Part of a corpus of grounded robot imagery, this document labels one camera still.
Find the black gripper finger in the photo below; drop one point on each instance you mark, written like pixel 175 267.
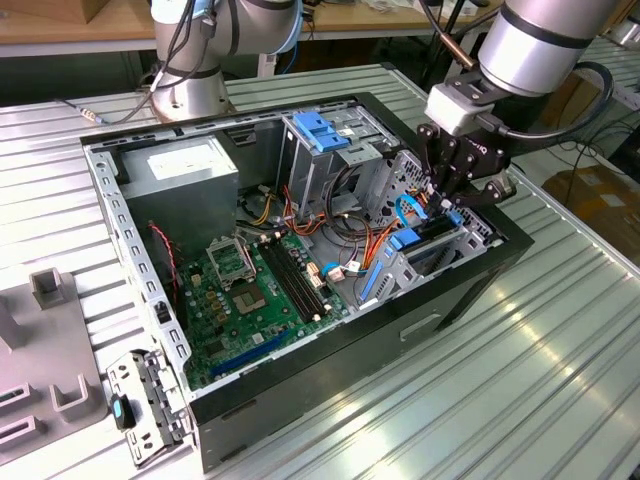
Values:
pixel 440 165
pixel 487 192

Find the hard disk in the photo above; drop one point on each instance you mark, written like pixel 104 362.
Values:
pixel 402 240

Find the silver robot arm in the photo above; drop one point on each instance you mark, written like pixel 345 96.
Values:
pixel 540 45

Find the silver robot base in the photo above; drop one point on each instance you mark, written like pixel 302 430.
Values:
pixel 631 34

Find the metal disk bay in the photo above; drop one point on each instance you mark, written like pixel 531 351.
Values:
pixel 472 240

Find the large flat cardboard box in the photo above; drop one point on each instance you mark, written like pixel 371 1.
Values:
pixel 600 200

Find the metal optical drive cage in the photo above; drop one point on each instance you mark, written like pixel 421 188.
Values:
pixel 310 175

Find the blue drive bay latch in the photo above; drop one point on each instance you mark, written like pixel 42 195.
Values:
pixel 315 127

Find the wooden desk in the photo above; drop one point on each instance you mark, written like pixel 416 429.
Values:
pixel 380 21

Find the metal slat side table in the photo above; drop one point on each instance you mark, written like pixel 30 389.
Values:
pixel 627 65

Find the black RAM slot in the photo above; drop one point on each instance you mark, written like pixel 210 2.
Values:
pixel 297 276
pixel 284 282
pixel 290 280
pixel 303 273

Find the black PC case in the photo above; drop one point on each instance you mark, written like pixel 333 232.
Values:
pixel 350 360

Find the CPU socket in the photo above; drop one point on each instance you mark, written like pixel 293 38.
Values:
pixel 248 301

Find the green motherboard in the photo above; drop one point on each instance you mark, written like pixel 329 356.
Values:
pixel 260 330

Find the grey power supply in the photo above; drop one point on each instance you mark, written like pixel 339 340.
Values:
pixel 180 200

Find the blue expansion slot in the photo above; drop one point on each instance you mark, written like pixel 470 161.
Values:
pixel 250 352

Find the black case fan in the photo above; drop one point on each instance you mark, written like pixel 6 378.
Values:
pixel 162 270

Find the small brown cardboard box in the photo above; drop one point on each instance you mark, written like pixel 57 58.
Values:
pixel 85 7

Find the black blue retention latch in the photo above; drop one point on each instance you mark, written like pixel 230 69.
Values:
pixel 125 415

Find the grey parts rack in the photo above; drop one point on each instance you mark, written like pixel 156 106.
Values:
pixel 45 345

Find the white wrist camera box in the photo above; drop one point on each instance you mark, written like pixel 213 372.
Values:
pixel 455 107

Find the metal card retention bracket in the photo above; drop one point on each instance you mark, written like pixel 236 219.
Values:
pixel 134 367

